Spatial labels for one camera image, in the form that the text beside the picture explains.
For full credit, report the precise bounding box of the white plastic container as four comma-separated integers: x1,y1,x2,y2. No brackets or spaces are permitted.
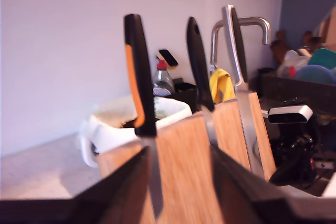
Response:
78,94,193,169

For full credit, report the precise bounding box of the clear plastic container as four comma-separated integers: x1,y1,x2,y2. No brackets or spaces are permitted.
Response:
277,50,309,78

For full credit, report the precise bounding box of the clear dish soap bottle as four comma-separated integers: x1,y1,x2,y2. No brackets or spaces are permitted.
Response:
151,59,176,98

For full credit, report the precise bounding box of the teal bowl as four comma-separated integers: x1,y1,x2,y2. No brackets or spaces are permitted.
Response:
307,47,336,69

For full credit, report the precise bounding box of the yellow rubber glove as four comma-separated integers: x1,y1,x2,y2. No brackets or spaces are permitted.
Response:
209,68,236,104

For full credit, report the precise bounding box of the blue bowl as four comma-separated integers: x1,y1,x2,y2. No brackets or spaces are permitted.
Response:
293,65,336,85

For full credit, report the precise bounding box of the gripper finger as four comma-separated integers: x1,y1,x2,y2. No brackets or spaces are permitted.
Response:
65,146,156,224
269,159,313,187
212,145,292,224

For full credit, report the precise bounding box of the wooden magnetic knife block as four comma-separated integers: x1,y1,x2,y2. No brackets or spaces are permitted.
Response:
96,91,277,224

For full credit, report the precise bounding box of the knife with black handle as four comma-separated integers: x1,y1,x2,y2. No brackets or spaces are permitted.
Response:
186,16,219,148

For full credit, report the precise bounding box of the black sink caddy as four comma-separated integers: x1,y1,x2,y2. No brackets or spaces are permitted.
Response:
172,77,198,114

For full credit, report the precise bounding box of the black dish rack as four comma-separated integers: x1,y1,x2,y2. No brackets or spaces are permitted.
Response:
258,68,336,116

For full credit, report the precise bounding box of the serrated bread knife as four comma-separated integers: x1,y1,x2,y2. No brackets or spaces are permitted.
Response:
222,5,266,180

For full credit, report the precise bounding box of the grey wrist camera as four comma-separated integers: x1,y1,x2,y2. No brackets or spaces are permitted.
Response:
267,104,314,125

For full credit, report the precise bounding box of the steel kitchen faucet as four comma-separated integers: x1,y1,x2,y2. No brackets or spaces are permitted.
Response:
209,16,272,74

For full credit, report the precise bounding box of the dish brush with sponge head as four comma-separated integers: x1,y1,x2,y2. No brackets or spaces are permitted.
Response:
156,48,180,68

